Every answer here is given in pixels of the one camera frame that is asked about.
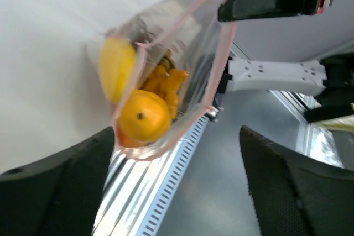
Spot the yellow potato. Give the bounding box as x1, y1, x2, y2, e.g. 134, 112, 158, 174
117, 90, 172, 142

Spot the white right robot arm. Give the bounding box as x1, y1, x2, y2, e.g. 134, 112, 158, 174
218, 0, 353, 123

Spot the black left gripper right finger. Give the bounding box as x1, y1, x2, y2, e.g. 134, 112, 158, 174
239, 126, 353, 235

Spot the orange ginger root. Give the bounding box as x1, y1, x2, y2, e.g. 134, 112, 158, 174
141, 49, 189, 119

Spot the aluminium rail profile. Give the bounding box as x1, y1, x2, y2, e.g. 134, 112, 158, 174
92, 146, 179, 235

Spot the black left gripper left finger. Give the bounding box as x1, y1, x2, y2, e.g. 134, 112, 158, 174
1, 127, 114, 235

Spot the slotted grey cable duct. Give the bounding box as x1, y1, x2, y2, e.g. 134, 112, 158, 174
131, 115, 210, 235

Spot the yellow mango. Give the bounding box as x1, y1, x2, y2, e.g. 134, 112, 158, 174
99, 38, 136, 104

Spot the clear zip top bag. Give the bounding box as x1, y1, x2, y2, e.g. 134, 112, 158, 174
87, 0, 236, 161

